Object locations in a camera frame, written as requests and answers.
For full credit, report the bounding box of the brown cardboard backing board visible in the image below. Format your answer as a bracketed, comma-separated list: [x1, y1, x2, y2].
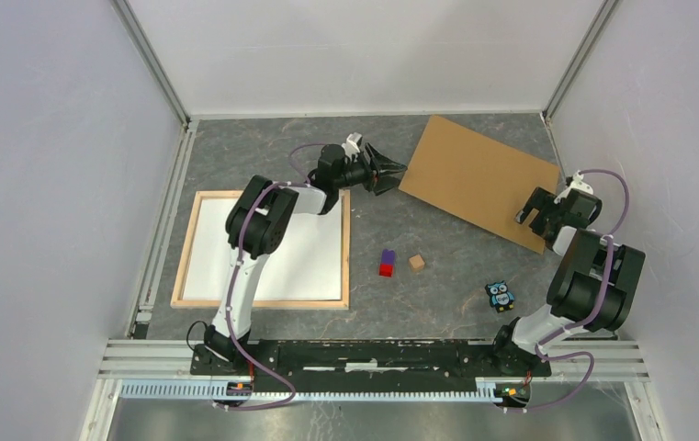
[400, 116, 560, 254]

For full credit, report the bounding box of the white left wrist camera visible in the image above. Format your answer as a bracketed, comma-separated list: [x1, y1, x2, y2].
[342, 132, 364, 160]

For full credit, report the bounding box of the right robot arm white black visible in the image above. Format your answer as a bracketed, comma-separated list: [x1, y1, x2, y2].
[490, 187, 646, 375]

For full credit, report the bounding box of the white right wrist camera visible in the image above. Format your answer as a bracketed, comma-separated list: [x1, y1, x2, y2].
[555, 171, 593, 204]

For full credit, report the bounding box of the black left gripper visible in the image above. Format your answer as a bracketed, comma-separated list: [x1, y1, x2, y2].
[335, 144, 409, 198]

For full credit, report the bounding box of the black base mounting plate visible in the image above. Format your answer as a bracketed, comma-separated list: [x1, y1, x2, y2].
[190, 339, 552, 393]

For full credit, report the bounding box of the light wooden picture frame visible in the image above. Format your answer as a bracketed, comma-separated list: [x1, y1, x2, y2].
[170, 188, 352, 311]

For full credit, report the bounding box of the printed photo with white border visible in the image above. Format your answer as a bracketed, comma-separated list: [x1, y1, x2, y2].
[181, 196, 344, 302]

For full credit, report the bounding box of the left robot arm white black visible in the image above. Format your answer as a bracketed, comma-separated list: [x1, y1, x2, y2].
[204, 133, 407, 375]

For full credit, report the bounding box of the blue owl figure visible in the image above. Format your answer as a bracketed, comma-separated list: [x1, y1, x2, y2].
[485, 281, 515, 312]

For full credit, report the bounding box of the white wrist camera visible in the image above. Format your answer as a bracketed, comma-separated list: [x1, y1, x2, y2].
[555, 171, 593, 204]
[342, 132, 364, 160]

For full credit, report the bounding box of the red and purple block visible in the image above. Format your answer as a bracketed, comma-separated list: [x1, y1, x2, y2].
[378, 249, 396, 277]

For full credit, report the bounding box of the small wooden cube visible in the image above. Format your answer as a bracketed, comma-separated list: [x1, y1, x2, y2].
[408, 254, 425, 272]

